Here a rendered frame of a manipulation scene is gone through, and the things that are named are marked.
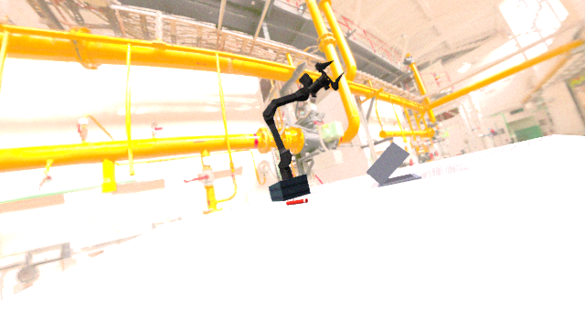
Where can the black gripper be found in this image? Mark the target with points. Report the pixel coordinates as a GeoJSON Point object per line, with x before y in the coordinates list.
{"type": "Point", "coordinates": [324, 78]}

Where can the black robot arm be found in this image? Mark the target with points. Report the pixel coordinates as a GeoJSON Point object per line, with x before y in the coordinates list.
{"type": "Point", "coordinates": [301, 95]}

